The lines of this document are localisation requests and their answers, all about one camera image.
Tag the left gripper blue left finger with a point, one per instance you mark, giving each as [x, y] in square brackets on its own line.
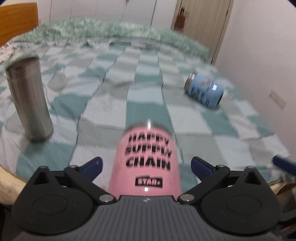
[91, 169]

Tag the white wall socket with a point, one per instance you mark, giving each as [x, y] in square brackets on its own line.
[280, 102]

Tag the tall stainless steel tumbler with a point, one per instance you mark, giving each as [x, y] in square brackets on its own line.
[26, 86]

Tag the brown plush toy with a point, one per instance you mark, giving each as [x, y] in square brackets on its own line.
[180, 21]

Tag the checkered green bed blanket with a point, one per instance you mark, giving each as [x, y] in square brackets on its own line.
[95, 91]

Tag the blue cartoon steel cup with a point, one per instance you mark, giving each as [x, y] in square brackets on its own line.
[204, 89]

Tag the beige wooden door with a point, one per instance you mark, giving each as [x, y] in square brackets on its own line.
[206, 21]

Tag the orange wooden headboard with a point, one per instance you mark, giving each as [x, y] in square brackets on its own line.
[17, 19]

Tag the floral frilled pillow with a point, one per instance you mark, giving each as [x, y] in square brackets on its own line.
[6, 51]

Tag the green floral duvet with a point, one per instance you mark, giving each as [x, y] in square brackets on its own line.
[79, 30]

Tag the pink steel cup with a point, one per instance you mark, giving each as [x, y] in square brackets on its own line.
[146, 163]

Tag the white built-in wardrobe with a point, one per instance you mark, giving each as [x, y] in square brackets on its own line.
[151, 13]

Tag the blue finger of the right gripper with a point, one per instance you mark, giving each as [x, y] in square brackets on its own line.
[285, 165]

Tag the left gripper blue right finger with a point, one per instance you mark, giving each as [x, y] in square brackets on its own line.
[201, 169]

